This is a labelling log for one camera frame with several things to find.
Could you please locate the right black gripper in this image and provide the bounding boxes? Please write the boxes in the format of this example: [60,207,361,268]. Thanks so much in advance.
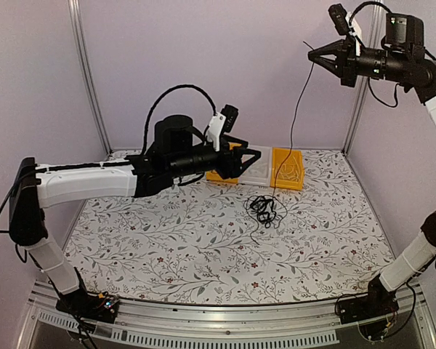
[309,35,409,87]

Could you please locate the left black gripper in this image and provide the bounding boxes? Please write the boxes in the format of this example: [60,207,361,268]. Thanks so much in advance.
[169,137,262,180]

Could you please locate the white cable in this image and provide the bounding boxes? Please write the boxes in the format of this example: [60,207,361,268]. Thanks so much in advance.
[274,159,299,182]
[275,156,303,182]

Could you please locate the black cables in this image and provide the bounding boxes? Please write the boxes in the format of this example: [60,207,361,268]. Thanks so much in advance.
[243,194,290,248]

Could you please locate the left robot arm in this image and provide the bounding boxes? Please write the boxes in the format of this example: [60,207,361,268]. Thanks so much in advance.
[2,113,260,316]

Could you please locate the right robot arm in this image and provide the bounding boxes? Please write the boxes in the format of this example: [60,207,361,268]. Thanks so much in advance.
[235,15,436,303]

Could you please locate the white translucent plastic bin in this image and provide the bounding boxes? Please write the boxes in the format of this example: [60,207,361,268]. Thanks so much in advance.
[238,145,272,187]

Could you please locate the large yellow plastic bin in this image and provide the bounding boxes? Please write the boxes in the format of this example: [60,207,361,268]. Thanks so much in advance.
[209,143,247,181]

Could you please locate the small yellow plastic bin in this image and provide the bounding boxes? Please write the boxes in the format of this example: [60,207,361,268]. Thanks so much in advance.
[270,148,305,190]

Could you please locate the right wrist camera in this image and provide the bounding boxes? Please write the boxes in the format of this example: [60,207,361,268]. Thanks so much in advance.
[328,4,363,55]

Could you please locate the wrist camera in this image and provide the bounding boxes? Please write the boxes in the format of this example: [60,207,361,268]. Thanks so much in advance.
[204,105,238,152]
[328,4,363,55]

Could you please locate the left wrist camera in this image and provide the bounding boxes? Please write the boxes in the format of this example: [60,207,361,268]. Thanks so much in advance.
[204,105,238,152]

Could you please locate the right aluminium frame post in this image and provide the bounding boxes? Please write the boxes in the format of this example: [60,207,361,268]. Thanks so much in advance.
[343,5,384,157]

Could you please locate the aluminium frame post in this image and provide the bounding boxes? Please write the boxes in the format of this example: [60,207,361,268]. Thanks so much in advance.
[68,0,112,154]
[343,5,384,157]

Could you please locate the front aluminium rail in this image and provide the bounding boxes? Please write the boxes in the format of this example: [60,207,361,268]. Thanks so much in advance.
[17,282,436,348]

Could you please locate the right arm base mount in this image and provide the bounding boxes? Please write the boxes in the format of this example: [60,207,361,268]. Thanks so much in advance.
[334,276,399,341]

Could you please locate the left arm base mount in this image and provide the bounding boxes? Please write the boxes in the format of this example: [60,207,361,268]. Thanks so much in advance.
[52,276,119,324]

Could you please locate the left aluminium frame post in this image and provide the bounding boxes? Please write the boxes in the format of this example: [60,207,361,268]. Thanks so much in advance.
[68,0,112,154]

